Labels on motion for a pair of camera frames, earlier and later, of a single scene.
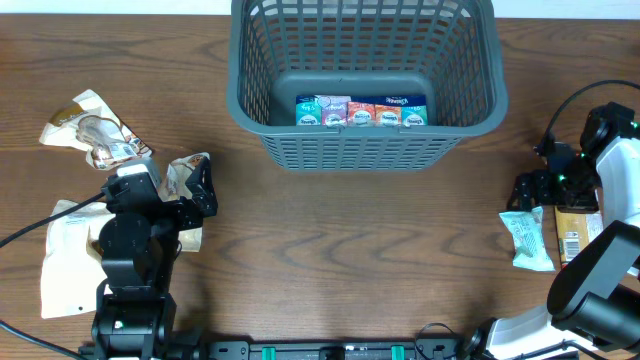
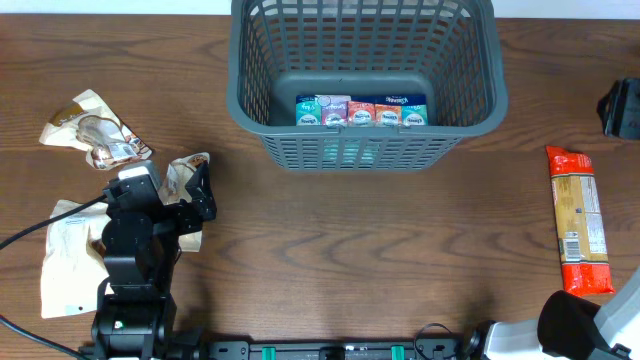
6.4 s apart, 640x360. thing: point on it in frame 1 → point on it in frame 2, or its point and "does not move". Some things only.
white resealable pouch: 71,276 does not move
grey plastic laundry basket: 447,49 does not move
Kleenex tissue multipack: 330,110 does not move
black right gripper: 543,194 → 629,125
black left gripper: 191,216 does not move
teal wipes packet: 527,232 → 351,151
